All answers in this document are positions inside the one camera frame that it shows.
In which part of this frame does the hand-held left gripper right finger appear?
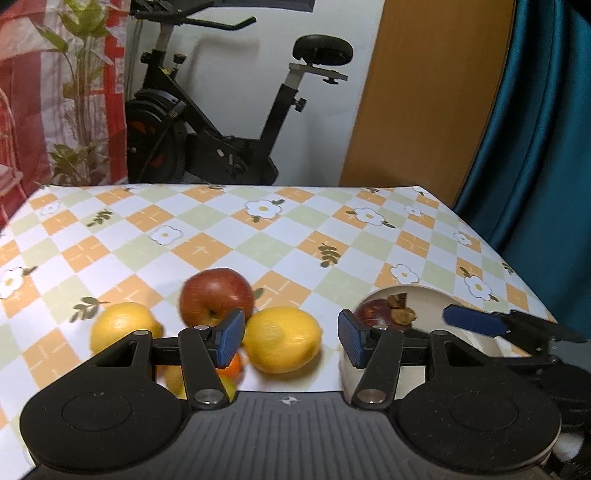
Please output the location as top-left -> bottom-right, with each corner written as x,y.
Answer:
337,309 -> 495,409

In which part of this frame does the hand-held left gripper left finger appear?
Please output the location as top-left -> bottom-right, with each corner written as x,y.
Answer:
92,308 -> 246,411

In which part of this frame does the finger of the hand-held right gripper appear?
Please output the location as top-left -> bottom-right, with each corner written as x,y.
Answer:
443,304 -> 588,358

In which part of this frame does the white plate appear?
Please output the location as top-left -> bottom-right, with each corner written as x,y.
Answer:
339,286 -> 532,402

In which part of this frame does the orange tangerine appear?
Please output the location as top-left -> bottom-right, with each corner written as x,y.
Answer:
215,351 -> 245,384

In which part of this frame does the yellow lemon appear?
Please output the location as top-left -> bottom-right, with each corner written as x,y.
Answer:
90,302 -> 164,356
242,306 -> 322,374

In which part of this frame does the dark purple mangosteen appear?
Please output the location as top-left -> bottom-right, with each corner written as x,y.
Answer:
355,293 -> 417,332

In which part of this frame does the red apple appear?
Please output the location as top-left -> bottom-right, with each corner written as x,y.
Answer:
179,268 -> 256,328

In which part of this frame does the yellow-green apple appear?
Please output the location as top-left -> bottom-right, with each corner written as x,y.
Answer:
164,364 -> 237,401

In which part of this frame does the teal curtain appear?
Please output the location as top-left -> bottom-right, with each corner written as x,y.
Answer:
450,0 -> 591,333

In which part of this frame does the black exercise bike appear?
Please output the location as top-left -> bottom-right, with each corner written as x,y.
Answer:
124,0 -> 354,185

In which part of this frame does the wooden board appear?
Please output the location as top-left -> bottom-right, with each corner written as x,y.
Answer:
339,0 -> 518,206

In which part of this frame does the green leafy plant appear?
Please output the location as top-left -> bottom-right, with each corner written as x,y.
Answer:
34,0 -> 132,185

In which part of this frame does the red and white printed curtain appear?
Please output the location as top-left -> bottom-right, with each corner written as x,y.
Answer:
0,0 -> 132,227

